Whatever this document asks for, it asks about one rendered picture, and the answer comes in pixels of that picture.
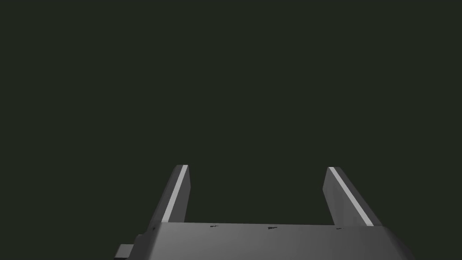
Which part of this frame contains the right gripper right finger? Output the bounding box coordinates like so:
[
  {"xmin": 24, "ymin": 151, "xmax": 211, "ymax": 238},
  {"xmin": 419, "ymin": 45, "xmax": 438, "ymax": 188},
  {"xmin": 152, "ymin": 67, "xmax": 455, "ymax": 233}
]
[{"xmin": 322, "ymin": 166, "xmax": 383, "ymax": 227}]

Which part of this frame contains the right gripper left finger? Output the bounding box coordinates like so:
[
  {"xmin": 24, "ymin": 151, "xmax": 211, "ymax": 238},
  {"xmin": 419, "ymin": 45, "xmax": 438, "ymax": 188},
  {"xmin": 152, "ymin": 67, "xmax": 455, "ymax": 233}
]
[{"xmin": 149, "ymin": 164, "xmax": 191, "ymax": 226}]

